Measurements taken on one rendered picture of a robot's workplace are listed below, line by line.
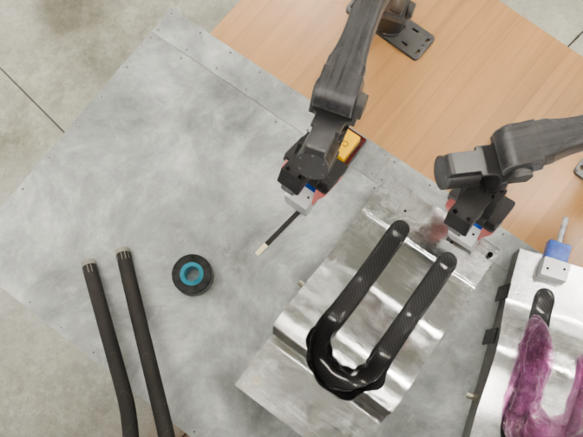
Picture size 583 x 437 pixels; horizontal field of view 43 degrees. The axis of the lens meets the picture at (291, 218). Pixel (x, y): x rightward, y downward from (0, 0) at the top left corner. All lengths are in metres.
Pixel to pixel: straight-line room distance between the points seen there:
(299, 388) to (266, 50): 0.73
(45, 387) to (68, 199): 0.93
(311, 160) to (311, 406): 0.48
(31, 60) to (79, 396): 1.14
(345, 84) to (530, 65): 0.63
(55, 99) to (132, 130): 1.03
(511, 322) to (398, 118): 0.49
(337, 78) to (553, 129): 0.34
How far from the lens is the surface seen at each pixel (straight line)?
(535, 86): 1.70
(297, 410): 1.43
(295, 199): 1.38
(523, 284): 1.50
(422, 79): 1.66
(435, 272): 1.45
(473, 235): 1.41
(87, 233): 1.60
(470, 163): 1.21
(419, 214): 1.49
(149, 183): 1.60
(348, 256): 1.43
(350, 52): 1.21
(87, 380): 2.39
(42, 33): 2.78
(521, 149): 1.19
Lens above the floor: 2.29
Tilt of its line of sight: 75 degrees down
